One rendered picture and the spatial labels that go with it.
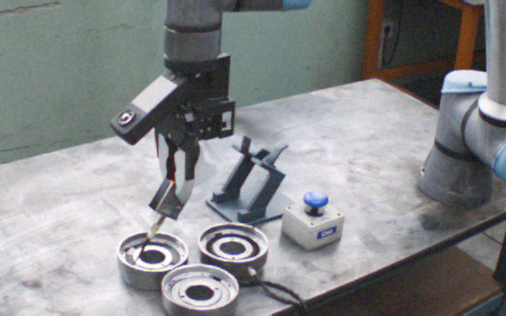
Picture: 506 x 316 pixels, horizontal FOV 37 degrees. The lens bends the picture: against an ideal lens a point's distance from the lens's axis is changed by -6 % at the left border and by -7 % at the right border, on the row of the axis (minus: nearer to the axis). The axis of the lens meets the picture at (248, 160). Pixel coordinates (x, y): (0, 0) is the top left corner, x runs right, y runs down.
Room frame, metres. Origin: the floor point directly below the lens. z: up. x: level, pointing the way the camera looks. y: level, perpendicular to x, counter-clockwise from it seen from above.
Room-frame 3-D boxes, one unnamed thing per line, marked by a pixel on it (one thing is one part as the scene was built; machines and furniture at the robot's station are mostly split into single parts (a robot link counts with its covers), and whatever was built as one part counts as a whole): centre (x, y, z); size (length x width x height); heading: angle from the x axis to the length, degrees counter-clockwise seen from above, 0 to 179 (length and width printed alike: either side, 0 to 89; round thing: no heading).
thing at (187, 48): (0.99, 0.09, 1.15); 0.08 x 0.08 x 0.05
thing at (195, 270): (0.88, 0.05, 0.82); 0.10 x 0.10 x 0.04
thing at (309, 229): (1.10, -0.11, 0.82); 0.08 x 0.07 x 0.05; 128
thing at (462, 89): (1.29, -0.40, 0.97); 0.13 x 0.12 x 0.14; 19
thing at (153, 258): (0.96, 0.13, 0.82); 0.10 x 0.10 x 0.04
